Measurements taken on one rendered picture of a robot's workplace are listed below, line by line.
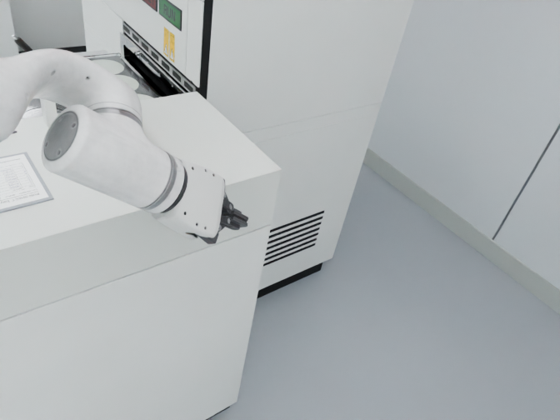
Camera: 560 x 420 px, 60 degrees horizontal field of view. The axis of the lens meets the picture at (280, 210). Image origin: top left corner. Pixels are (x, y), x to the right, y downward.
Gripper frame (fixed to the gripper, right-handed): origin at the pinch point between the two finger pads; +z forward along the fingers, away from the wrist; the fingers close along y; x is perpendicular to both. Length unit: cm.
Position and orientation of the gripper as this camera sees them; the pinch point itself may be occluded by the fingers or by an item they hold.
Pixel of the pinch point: (233, 219)
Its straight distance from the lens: 79.2
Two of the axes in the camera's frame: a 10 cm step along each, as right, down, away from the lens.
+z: 5.4, 3.1, 7.8
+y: -1.0, 9.5, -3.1
